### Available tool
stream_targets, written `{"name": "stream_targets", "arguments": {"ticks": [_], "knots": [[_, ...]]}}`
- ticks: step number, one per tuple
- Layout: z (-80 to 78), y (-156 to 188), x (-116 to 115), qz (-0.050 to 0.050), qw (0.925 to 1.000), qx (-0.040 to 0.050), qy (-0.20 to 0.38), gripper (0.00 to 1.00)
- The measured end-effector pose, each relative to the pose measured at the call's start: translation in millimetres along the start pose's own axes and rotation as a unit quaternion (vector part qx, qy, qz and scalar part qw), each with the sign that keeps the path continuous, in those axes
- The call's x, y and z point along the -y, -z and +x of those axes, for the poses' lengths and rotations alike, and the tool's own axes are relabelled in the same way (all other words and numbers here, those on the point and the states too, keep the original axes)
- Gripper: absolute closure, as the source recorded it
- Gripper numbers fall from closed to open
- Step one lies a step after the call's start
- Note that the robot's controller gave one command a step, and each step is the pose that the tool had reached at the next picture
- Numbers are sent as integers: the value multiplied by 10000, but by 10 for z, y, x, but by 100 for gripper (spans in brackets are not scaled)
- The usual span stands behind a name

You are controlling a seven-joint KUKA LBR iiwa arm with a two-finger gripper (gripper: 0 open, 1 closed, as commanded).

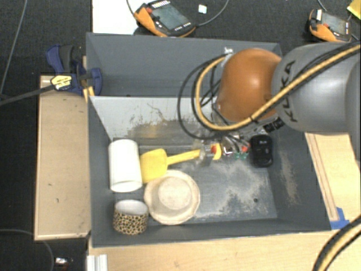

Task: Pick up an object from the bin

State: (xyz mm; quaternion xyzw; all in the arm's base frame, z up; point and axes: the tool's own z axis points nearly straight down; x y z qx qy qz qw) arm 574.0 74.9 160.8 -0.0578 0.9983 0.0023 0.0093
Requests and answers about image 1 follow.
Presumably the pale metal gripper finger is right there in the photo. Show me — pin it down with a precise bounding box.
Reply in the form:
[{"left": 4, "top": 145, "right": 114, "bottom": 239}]
[
  {"left": 193, "top": 139, "right": 213, "bottom": 152},
  {"left": 200, "top": 151, "right": 215, "bottom": 167}
]

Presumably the yellow toy shovel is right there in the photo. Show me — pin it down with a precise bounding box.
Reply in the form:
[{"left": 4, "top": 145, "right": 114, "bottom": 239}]
[{"left": 139, "top": 144, "right": 222, "bottom": 184}]

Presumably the grey metal bin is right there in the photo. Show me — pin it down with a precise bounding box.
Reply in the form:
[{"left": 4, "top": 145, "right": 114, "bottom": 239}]
[{"left": 85, "top": 32, "right": 332, "bottom": 248}]

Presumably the cream bowl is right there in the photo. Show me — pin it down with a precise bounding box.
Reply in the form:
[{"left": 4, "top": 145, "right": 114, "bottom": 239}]
[{"left": 143, "top": 169, "right": 201, "bottom": 226}]

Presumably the white plastic cup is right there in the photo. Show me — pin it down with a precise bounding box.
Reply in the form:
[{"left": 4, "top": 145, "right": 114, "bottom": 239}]
[{"left": 108, "top": 138, "right": 143, "bottom": 193}]

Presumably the leopard print tape roll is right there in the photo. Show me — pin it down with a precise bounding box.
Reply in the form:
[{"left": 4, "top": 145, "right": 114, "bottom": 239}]
[{"left": 112, "top": 199, "right": 149, "bottom": 235}]

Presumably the pale wood board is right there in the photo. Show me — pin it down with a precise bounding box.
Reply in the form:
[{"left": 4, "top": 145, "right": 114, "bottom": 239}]
[{"left": 34, "top": 75, "right": 91, "bottom": 241}]

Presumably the black cylinder on white bracket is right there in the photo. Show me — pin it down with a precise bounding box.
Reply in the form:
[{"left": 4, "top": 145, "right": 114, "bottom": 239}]
[{"left": 263, "top": 118, "right": 284, "bottom": 133}]

